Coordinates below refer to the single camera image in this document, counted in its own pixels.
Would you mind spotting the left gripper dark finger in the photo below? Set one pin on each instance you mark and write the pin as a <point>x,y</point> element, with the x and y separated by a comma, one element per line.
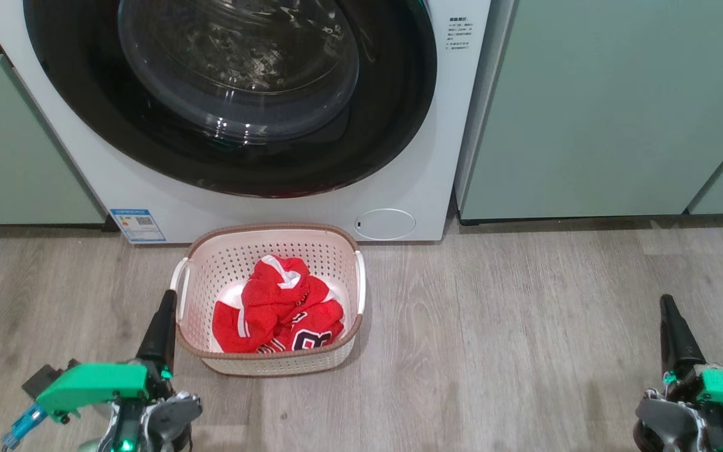
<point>159,333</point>

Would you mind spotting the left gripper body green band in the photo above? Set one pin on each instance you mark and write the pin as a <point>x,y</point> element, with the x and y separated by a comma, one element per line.
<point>95,386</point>

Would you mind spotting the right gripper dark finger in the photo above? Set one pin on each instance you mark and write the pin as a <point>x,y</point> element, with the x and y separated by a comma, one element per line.
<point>678,339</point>

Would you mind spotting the red sports jersey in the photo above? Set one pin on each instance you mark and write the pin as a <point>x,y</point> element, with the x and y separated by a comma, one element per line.
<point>273,307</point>

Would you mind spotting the black round glass machine door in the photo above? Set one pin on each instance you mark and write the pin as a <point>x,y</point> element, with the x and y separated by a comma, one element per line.
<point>230,94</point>

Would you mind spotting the cream perforated laundry basket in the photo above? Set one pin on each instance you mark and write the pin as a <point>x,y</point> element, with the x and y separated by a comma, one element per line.
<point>230,263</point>

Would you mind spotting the white front-load washing machine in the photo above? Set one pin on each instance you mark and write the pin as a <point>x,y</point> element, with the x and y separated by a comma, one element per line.
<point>273,216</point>

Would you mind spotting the large green cabinet door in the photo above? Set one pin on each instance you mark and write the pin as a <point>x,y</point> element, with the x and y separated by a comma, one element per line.
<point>16,144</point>

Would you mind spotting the blue energy label sticker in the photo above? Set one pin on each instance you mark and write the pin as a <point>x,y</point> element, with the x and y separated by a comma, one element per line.
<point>139,226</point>

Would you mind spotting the wide green cabinet panel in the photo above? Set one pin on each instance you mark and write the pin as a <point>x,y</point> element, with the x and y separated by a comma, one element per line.
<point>587,107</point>

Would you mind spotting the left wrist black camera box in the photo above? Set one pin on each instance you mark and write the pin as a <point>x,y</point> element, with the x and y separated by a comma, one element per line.
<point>41,376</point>

